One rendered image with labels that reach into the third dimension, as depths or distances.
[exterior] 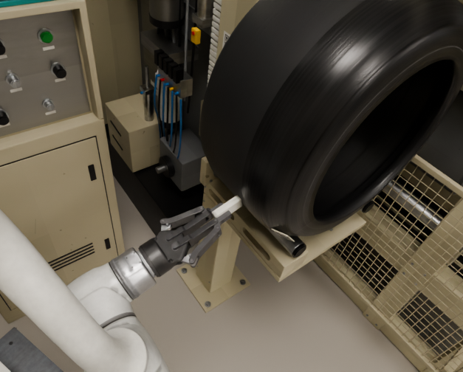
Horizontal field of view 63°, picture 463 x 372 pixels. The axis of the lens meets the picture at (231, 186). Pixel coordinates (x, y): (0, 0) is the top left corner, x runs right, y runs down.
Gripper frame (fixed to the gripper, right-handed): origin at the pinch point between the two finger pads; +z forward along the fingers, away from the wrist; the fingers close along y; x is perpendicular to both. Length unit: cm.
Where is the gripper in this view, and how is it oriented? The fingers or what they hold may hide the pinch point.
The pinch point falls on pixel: (227, 209)
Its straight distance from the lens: 82.1
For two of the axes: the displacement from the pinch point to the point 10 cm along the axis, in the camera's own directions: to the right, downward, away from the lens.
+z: 8.0, -5.3, 2.8
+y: -5.9, -6.3, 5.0
